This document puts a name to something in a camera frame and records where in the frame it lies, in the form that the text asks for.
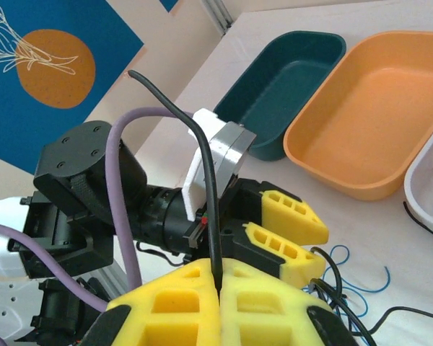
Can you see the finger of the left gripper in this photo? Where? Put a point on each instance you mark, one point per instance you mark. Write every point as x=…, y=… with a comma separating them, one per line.
x=274, y=248
x=296, y=216

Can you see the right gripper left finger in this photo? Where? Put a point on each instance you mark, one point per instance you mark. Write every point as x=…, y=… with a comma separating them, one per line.
x=202, y=324

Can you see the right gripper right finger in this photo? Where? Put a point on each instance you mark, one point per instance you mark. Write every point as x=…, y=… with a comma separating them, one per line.
x=274, y=324

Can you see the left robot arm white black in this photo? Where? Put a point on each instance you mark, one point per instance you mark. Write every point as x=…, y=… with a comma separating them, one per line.
x=0, y=252

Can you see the white plastic bin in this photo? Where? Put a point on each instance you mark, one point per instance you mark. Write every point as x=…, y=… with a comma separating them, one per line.
x=418, y=187

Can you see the blue poster orange oval plant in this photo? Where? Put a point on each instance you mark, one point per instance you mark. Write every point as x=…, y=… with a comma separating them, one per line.
x=94, y=29

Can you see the dark green plastic bin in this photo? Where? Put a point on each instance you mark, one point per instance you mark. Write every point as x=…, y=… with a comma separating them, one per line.
x=274, y=90

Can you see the orange plastic bin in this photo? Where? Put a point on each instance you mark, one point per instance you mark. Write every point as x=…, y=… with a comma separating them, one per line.
x=375, y=108

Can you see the blue poster strip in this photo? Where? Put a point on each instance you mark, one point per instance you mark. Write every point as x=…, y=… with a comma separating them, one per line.
x=167, y=4

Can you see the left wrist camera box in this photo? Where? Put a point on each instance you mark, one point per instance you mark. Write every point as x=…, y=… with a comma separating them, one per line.
x=231, y=144

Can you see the aluminium corner post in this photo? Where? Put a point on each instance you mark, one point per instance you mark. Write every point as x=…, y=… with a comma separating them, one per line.
x=216, y=14

